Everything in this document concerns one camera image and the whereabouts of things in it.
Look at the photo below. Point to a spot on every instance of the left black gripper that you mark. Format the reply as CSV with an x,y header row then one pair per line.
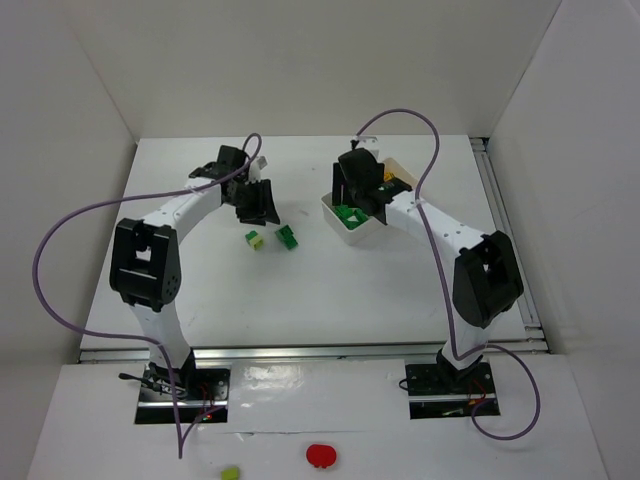
x,y
252,198

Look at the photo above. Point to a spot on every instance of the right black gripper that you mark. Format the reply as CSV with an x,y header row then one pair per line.
x,y
351,189

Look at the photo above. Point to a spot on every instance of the light green bottom brick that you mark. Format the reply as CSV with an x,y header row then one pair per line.
x,y
259,245

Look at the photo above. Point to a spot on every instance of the dark green base brick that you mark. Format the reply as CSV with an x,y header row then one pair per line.
x,y
286,237

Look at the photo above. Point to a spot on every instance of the dark green brick front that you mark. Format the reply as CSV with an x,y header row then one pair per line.
x,y
354,218

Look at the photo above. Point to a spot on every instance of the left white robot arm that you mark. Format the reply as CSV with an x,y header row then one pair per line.
x,y
146,267

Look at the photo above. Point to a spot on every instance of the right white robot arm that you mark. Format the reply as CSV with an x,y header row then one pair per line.
x,y
480,275

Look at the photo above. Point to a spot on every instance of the white divided sorting tray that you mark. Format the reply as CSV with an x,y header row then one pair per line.
x,y
352,237

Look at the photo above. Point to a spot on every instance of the red round object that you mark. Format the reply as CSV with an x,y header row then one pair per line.
x,y
321,456

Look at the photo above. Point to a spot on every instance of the light green brick foreground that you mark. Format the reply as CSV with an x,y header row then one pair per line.
x,y
230,473

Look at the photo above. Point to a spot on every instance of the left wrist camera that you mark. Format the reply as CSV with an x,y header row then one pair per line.
x,y
261,162

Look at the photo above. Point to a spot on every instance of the aluminium rail front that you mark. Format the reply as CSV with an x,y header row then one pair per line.
x,y
299,352

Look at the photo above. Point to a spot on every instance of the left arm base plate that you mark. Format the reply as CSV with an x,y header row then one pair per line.
x,y
209,395

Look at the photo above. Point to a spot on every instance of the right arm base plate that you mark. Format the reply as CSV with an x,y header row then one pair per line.
x,y
430,398

